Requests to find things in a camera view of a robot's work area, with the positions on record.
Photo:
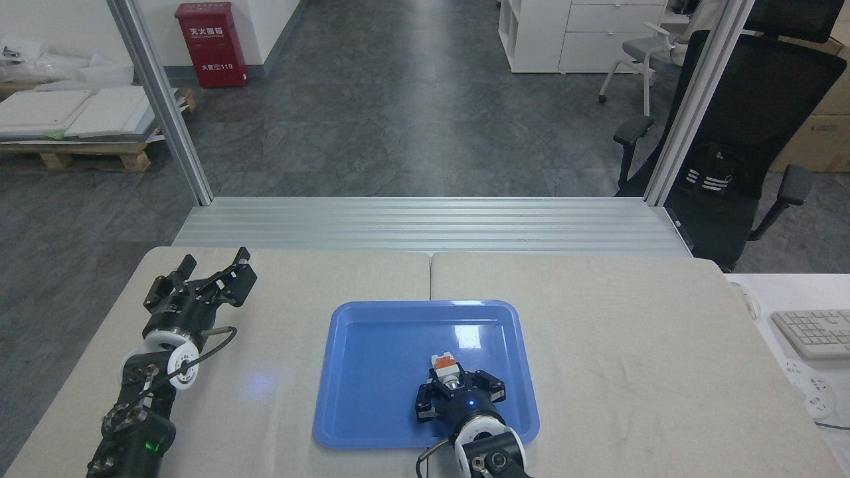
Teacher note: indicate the white drawer cabinet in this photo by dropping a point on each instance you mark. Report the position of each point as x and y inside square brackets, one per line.
[564, 33]

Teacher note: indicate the white keyboard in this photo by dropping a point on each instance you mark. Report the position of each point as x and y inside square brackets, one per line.
[813, 332]

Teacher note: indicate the grey white office chair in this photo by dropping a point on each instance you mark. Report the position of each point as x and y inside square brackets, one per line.
[647, 50]

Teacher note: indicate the black mesh office chair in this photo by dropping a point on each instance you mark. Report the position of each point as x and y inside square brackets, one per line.
[757, 119]

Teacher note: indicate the white power strip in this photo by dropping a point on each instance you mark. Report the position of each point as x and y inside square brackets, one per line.
[813, 392]

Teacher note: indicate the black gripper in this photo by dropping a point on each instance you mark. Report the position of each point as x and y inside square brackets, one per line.
[468, 403]
[182, 312]

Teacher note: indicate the silver aluminium post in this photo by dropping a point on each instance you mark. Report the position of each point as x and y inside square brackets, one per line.
[163, 106]
[697, 106]

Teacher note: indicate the stack of white boards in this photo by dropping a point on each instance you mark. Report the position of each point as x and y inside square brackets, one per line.
[73, 113]

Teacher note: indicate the switch part with green button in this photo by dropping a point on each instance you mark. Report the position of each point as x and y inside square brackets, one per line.
[445, 364]

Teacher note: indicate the blue plastic tray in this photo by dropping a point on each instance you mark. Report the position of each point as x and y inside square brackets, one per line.
[385, 372]

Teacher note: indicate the red fire extinguisher box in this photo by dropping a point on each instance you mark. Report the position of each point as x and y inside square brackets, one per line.
[211, 46]

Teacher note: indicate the brown cardboard boxes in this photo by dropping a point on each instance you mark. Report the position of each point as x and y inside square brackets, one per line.
[820, 126]

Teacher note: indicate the wooden pallet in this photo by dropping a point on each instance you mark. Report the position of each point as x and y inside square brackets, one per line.
[80, 154]

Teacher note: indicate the silver aluminium rail platform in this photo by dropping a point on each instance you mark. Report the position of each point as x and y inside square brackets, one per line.
[431, 226]

